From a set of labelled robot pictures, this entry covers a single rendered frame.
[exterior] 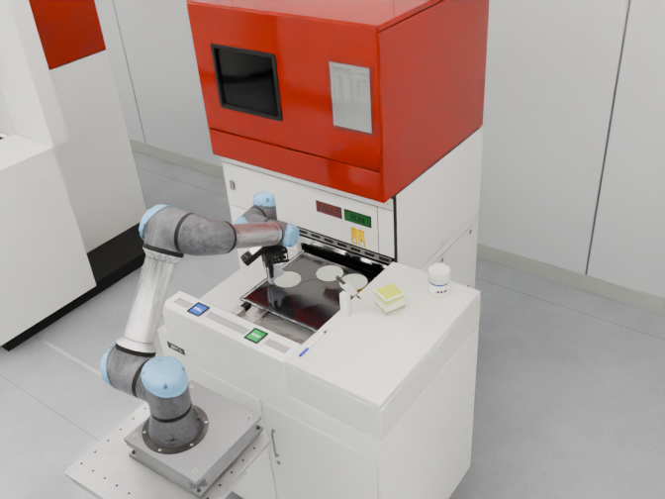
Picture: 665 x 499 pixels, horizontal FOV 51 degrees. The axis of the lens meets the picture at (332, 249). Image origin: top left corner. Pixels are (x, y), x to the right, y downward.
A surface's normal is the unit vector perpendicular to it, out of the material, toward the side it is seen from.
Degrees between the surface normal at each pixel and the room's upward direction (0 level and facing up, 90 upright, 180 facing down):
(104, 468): 0
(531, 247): 90
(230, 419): 2
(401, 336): 0
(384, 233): 90
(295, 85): 90
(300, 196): 90
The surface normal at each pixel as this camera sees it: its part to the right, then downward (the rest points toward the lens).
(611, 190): -0.59, 0.48
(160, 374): 0.09, -0.80
